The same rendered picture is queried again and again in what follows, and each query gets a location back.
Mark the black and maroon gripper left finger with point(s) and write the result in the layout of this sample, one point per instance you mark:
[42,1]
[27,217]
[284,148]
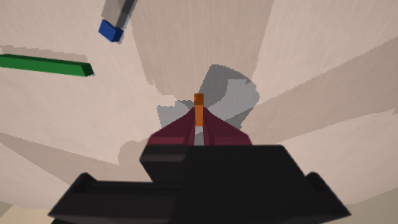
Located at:
[176,132]

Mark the grey rod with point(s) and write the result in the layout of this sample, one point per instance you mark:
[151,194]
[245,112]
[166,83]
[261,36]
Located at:
[117,11]

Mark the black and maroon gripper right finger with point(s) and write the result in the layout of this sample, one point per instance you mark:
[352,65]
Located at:
[220,132]

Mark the small blue cube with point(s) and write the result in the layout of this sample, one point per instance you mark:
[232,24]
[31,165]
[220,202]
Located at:
[113,34]

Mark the green rod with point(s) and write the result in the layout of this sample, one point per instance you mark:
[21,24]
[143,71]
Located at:
[45,65]

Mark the orange rod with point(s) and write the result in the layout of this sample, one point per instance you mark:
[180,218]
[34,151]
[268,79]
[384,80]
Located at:
[199,105]

